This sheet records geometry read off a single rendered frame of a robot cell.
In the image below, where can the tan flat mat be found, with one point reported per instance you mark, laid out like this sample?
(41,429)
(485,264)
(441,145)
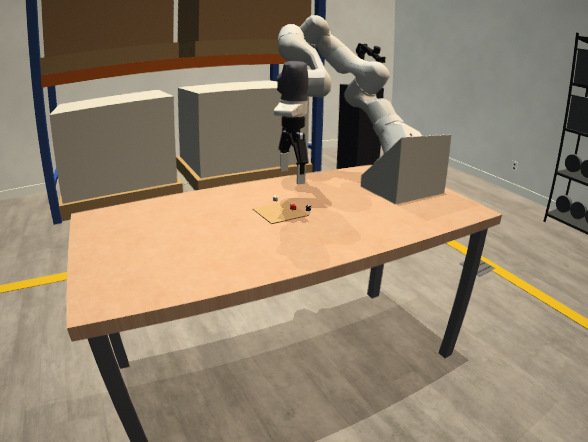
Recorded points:
(279,212)

